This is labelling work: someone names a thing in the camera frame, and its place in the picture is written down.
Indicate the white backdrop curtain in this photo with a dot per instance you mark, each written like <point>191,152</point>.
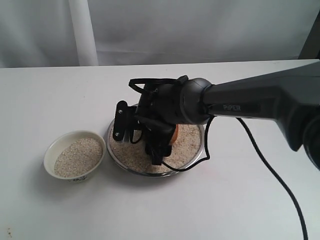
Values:
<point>39,33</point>

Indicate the brown wooden cup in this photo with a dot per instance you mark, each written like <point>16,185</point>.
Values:
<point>175,135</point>

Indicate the white ceramic rice bowl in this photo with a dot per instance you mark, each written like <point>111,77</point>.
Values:
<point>75,156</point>

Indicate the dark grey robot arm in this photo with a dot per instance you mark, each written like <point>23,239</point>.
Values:
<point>290,97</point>

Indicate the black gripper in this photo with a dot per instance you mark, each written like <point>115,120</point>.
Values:
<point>158,104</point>

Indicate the round steel rice tray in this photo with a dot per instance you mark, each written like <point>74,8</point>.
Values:
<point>186,150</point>

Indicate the white vertical pole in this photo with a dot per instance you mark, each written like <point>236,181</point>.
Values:
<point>83,33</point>

